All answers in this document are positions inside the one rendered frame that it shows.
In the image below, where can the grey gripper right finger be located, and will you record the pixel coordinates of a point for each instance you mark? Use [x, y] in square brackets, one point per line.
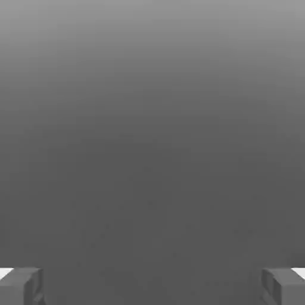
[289, 289]

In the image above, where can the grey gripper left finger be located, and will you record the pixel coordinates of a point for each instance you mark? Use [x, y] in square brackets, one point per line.
[16, 288]

